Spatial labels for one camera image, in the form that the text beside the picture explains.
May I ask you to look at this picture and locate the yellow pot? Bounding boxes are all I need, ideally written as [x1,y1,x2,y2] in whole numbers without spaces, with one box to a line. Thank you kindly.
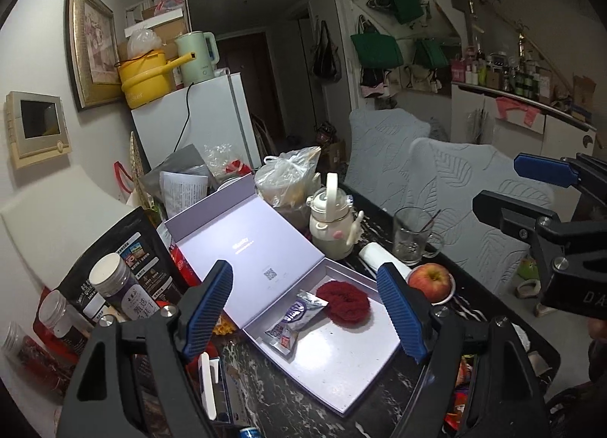
[117,50,197,110]

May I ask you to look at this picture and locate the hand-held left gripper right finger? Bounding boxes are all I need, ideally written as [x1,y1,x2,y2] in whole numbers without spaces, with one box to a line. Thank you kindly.
[377,262,553,438]

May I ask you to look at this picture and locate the small white dish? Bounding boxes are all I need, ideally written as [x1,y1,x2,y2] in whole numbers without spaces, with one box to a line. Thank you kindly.
[417,274,457,304]

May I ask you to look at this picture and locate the pink cloth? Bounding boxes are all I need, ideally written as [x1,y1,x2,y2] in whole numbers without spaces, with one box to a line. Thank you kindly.
[495,97,536,126]

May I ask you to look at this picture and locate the silver snack packet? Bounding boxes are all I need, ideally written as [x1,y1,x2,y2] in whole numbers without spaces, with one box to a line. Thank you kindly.
[264,289,329,359]

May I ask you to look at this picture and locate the clear plastic jar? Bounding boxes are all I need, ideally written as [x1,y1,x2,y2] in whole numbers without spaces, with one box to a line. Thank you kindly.
[0,321,79,396]
[38,290,96,339]

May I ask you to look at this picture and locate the white plastic gadget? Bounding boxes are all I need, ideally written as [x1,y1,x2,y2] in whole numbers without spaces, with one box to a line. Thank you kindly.
[198,353,221,420]

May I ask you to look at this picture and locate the purple gift box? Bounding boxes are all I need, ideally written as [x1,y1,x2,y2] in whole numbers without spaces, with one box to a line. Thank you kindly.
[164,173,420,416]

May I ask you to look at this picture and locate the gold framed picture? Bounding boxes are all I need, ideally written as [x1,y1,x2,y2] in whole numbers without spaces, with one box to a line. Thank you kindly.
[65,0,121,111]

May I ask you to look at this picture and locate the black printed coffee bag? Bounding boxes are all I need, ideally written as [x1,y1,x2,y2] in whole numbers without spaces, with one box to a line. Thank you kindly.
[56,205,188,325]

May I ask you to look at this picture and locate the colourful snack wrappers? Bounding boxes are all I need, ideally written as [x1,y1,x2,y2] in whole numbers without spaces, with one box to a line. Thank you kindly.
[446,357,481,430]

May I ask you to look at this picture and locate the white printed paper sheet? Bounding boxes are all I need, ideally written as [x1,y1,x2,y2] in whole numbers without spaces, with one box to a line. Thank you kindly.
[159,171,209,218]

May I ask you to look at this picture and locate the red apple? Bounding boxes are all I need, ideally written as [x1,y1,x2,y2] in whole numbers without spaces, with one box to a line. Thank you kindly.
[408,263,451,302]

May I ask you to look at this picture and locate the row of cosmetic bottles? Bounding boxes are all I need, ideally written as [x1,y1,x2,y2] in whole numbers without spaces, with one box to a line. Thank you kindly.
[450,46,555,102]

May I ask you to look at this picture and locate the dark wooden door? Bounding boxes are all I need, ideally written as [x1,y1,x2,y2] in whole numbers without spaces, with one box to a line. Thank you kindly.
[223,32,272,116]

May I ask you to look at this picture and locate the small cardboard box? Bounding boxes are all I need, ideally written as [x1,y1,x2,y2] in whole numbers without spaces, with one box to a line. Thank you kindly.
[571,75,597,109]

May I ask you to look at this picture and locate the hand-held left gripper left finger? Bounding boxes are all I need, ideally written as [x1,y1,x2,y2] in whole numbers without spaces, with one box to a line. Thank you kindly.
[56,260,235,438]

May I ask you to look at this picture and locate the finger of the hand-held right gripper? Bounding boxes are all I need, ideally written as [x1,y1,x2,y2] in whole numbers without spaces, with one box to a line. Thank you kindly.
[513,152,607,211]
[473,189,607,277]

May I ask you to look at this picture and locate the cream cartoon water bottle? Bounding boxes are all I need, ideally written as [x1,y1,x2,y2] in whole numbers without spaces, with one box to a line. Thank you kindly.
[306,172,365,261]

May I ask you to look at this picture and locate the dark jar with white lid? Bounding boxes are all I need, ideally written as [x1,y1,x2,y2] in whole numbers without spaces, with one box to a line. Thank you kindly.
[88,253,164,320]

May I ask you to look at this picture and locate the red fluffy scrunchie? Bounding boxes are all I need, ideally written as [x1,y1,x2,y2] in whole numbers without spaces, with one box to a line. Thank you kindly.
[315,278,372,326]

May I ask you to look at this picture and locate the white cabinet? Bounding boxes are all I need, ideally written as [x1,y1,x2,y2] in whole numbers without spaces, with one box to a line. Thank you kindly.
[450,82,597,164]

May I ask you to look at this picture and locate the stacked cardboard boxes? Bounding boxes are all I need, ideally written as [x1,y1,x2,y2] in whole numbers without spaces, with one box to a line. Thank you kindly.
[124,0,190,47]

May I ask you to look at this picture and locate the woven straw fan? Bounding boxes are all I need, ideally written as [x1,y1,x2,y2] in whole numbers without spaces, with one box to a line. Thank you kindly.
[129,132,148,192]

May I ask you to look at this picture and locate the black hanging bag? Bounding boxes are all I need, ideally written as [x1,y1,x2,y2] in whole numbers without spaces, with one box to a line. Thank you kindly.
[313,20,342,83]

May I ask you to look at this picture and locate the grey mailer bag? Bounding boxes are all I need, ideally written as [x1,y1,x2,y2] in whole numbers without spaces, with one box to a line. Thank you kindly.
[142,144,212,211]

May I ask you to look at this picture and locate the clear plastic food bag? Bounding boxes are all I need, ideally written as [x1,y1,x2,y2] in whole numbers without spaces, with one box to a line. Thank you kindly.
[255,146,322,208]

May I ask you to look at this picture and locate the white refrigerator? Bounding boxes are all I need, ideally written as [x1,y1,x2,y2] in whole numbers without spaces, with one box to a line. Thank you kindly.
[130,72,261,173]

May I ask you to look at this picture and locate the pale green electric kettle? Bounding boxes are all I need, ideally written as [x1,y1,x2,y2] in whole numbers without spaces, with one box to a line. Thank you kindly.
[175,31,220,86]

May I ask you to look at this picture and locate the white paper towel roll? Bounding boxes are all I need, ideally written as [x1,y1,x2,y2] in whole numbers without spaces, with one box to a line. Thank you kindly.
[358,243,412,280]

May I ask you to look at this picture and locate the beige wall intercom panel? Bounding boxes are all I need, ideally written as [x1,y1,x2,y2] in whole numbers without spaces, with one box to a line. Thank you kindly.
[5,91,73,170]

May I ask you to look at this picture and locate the thin metal stirrer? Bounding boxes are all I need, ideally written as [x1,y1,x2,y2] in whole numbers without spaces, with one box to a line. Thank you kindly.
[417,209,442,236]

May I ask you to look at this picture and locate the black power cable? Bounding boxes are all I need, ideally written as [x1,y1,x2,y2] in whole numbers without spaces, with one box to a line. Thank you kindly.
[178,84,195,154]

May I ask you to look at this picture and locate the clear glass mug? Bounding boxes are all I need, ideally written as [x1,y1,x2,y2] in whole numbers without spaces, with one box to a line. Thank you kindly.
[393,207,445,265]

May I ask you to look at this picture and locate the crumpled clear plastic wrap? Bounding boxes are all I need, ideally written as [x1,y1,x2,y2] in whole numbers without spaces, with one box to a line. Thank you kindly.
[204,144,248,178]

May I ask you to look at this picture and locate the red container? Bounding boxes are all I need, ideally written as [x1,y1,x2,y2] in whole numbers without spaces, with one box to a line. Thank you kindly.
[156,224,200,288]

